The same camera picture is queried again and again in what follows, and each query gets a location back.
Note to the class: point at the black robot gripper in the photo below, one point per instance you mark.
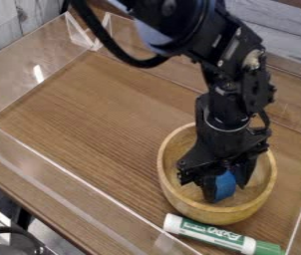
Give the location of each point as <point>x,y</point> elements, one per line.
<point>222,148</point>

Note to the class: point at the blue rectangular block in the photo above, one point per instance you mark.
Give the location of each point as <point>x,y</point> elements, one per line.
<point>224,186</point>

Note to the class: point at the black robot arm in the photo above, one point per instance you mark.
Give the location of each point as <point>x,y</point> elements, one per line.
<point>196,29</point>

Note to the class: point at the brown wooden bowl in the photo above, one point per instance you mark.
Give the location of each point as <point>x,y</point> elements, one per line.
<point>184,197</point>

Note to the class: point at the green white dry-erase marker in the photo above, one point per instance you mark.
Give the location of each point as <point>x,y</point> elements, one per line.
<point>219,237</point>

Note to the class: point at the black metal table frame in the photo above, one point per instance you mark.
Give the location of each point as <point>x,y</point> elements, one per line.
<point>26,241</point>

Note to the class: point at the clear acrylic tray wall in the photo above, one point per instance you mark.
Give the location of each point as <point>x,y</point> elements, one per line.
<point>83,120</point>

